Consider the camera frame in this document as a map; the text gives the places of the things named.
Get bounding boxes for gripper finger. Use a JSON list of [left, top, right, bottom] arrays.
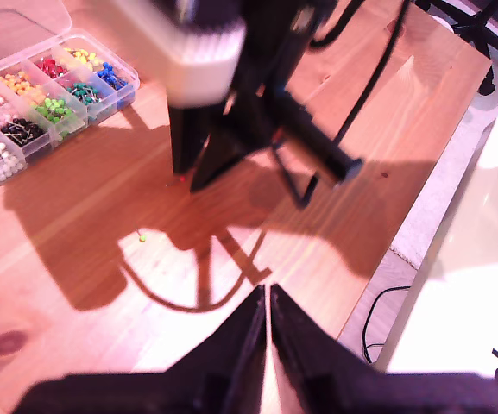
[[168, 102, 255, 194], [166, 283, 268, 414], [269, 283, 388, 414], [270, 141, 321, 210]]

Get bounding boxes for clear plastic pin box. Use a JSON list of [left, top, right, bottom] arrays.
[[0, 8, 141, 194]]

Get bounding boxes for black office chair base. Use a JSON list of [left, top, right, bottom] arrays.
[[416, 0, 498, 97]]

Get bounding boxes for black floor cable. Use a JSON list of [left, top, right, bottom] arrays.
[[362, 285, 410, 364]]

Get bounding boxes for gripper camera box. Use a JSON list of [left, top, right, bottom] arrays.
[[112, 0, 249, 108]]

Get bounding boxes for thin black camera cable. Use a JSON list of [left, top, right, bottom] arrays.
[[333, 0, 410, 146]]

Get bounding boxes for flat black arm cable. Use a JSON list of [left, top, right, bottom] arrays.
[[307, 0, 364, 49]]

